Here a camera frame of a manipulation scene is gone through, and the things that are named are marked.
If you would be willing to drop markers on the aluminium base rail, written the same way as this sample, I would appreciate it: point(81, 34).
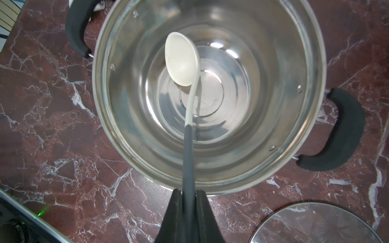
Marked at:
point(21, 225)

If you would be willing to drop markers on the cream spoon grey handle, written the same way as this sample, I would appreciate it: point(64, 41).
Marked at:
point(184, 67)

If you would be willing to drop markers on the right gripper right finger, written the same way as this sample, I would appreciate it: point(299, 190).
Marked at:
point(206, 227)

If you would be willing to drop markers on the glass pot lid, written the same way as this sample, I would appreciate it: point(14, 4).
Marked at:
point(314, 222)

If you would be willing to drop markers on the stainless steel pot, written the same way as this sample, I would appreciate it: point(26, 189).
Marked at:
point(261, 88)

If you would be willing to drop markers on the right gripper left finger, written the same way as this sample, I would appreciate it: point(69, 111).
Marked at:
point(171, 227)

